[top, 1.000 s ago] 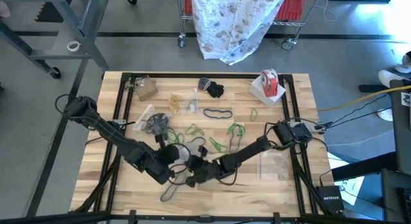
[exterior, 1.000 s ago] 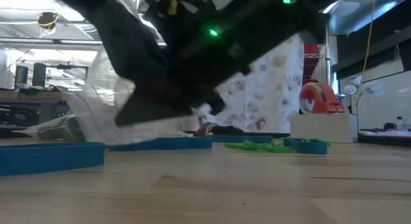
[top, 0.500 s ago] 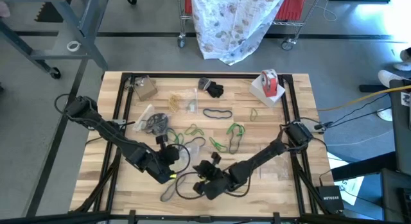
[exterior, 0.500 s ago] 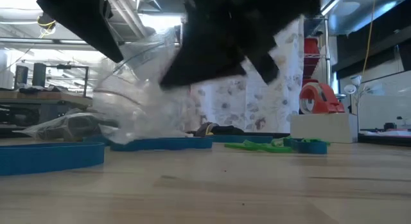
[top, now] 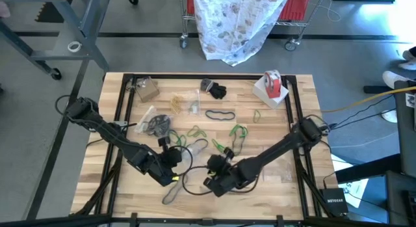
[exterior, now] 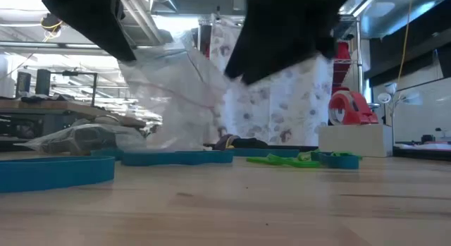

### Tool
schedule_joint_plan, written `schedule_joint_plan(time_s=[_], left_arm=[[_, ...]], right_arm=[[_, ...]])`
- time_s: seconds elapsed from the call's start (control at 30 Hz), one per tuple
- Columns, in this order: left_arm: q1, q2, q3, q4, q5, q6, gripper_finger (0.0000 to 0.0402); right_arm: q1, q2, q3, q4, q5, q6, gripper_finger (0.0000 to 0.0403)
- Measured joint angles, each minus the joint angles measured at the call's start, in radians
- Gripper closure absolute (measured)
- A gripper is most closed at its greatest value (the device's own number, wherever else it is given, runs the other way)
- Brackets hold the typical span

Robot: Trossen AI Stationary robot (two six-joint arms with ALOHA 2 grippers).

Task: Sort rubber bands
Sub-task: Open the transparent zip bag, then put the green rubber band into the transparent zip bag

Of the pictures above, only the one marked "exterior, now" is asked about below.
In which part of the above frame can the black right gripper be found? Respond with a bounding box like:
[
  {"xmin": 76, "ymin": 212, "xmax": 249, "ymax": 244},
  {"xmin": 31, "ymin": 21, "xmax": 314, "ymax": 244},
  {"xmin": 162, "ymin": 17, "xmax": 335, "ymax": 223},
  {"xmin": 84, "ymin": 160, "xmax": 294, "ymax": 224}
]
[{"xmin": 224, "ymin": 0, "xmax": 355, "ymax": 85}]

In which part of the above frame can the clear zip bag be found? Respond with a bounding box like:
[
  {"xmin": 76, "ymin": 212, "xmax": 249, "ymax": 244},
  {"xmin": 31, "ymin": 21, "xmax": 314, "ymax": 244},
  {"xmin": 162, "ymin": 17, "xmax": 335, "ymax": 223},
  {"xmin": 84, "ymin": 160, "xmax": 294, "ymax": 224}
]
[
  {"xmin": 118, "ymin": 30, "xmax": 232, "ymax": 152},
  {"xmin": 16, "ymin": 123, "xmax": 148, "ymax": 156}
]

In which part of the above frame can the grey-blue rubber band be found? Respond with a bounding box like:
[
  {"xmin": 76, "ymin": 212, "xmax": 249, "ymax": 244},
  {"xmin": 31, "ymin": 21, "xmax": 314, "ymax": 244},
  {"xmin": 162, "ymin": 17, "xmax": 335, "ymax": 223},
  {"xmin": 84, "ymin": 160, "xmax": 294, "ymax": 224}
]
[{"xmin": 0, "ymin": 156, "xmax": 116, "ymax": 194}]

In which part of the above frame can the black metal stand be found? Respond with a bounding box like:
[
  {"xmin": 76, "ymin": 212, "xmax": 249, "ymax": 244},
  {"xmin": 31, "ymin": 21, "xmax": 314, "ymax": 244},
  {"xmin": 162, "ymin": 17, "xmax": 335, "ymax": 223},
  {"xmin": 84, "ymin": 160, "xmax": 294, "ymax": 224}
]
[{"xmin": 51, "ymin": 70, "xmax": 99, "ymax": 108}]

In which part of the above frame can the white floral cloth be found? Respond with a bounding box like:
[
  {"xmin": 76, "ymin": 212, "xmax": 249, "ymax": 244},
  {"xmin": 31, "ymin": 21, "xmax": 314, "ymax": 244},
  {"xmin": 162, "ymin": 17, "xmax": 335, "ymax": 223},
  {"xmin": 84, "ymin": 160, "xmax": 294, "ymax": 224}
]
[{"xmin": 209, "ymin": 22, "xmax": 335, "ymax": 147}]

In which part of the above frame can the black cylindrical container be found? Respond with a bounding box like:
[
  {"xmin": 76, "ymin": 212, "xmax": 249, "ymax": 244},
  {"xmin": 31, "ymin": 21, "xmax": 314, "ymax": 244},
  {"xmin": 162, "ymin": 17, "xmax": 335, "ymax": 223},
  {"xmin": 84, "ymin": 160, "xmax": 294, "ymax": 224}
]
[
  {"xmin": 16, "ymin": 71, "xmax": 32, "ymax": 97},
  {"xmin": 35, "ymin": 68, "xmax": 52, "ymax": 96}
]

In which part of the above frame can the grey black work glove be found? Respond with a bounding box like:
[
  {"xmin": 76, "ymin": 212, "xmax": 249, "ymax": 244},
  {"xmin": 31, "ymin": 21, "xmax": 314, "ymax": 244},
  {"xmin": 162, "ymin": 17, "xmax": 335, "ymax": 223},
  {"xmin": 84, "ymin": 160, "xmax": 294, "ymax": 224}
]
[{"xmin": 213, "ymin": 134, "xmax": 269, "ymax": 150}]

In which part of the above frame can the red tape dispenser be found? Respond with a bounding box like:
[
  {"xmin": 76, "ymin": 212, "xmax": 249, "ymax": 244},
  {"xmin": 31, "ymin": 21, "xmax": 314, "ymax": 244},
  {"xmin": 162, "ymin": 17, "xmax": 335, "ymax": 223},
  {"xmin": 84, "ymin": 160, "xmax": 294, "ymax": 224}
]
[{"xmin": 327, "ymin": 90, "xmax": 381, "ymax": 126}]

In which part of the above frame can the white cardboard box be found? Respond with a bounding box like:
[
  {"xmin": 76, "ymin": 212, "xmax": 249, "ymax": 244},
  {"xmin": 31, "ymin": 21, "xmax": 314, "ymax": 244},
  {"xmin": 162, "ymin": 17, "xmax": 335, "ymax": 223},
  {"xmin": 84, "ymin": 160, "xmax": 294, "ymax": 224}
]
[{"xmin": 318, "ymin": 124, "xmax": 394, "ymax": 158}]

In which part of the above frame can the white multi-head lamp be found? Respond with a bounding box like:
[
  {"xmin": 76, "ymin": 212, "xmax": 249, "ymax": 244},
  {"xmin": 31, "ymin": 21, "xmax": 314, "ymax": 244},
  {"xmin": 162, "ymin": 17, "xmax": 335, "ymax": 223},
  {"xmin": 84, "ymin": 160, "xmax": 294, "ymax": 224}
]
[{"xmin": 377, "ymin": 82, "xmax": 424, "ymax": 134}]

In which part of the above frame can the black yellow ceiling cable reel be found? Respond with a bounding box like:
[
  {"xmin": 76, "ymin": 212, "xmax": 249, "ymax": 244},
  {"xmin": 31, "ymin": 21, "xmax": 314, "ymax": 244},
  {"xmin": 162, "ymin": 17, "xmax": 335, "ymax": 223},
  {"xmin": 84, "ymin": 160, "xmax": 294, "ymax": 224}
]
[{"xmin": 39, "ymin": 12, "xmax": 67, "ymax": 41}]

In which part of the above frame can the yellow cable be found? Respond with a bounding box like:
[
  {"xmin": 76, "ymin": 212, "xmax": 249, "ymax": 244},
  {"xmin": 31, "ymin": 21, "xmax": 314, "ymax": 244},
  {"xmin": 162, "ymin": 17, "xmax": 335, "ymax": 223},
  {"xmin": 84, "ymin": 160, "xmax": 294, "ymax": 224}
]
[{"xmin": 397, "ymin": 0, "xmax": 414, "ymax": 85}]

